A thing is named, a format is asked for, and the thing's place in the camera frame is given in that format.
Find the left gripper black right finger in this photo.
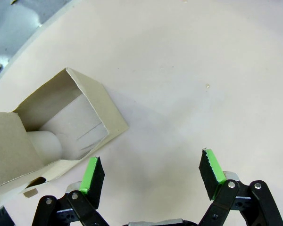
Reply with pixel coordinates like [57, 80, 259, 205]
[198, 148, 283, 226]

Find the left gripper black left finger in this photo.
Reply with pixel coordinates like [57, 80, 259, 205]
[33, 156, 106, 226]

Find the small white lidded paper cup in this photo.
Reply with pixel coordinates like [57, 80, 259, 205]
[29, 130, 63, 166]

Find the brown cardboard cup carrier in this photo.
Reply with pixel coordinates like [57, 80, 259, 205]
[0, 67, 130, 199]

